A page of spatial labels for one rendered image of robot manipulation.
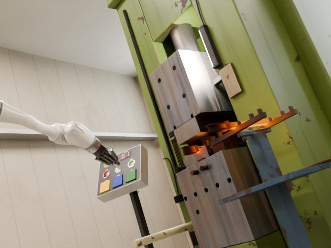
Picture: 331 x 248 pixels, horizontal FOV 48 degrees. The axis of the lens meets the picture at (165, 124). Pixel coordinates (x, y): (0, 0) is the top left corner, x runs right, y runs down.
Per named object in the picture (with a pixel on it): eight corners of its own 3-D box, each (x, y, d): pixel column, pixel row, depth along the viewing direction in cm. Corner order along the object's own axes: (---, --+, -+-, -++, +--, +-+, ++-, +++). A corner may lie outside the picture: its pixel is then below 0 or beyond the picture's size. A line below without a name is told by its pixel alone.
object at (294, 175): (293, 177, 130) (291, 171, 130) (219, 204, 160) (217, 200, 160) (336, 165, 148) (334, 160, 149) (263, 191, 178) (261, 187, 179)
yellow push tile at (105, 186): (109, 189, 230) (109, 179, 235) (99, 193, 233) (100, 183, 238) (111, 190, 231) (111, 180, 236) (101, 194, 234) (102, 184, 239)
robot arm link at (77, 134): (98, 133, 201) (83, 133, 209) (79, 117, 191) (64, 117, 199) (89, 150, 196) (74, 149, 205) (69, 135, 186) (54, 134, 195)
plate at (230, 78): (241, 90, 195) (230, 62, 199) (229, 98, 201) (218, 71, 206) (243, 90, 196) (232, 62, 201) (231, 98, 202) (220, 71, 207)
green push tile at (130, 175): (135, 178, 222) (135, 168, 227) (125, 182, 225) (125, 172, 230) (137, 179, 223) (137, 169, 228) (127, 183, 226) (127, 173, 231)
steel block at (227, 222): (254, 239, 172) (221, 150, 184) (201, 253, 199) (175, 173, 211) (314, 213, 208) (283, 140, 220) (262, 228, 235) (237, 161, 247)
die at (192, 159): (210, 158, 198) (204, 143, 200) (186, 170, 212) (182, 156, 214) (256, 150, 225) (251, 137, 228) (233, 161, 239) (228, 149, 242)
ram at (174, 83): (211, 105, 195) (186, 40, 206) (168, 133, 222) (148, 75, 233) (258, 104, 223) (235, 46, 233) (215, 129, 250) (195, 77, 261)
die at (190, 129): (200, 132, 202) (194, 116, 205) (178, 145, 216) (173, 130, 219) (248, 127, 229) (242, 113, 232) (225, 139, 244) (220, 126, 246)
